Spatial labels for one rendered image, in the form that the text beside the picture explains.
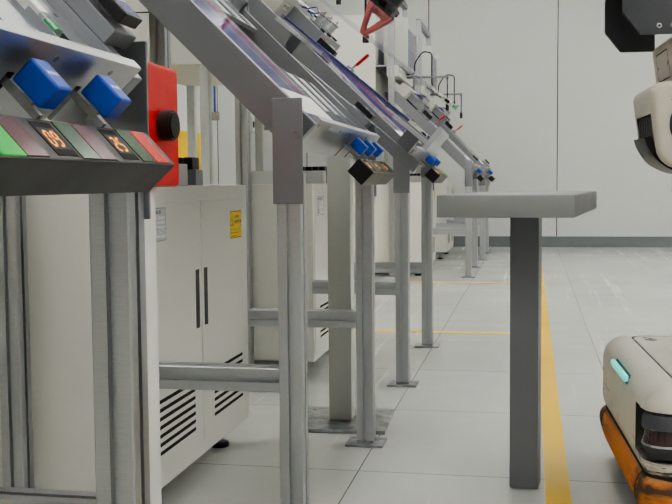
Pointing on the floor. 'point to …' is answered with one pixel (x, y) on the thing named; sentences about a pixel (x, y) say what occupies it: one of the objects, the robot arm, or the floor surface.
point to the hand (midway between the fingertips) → (364, 32)
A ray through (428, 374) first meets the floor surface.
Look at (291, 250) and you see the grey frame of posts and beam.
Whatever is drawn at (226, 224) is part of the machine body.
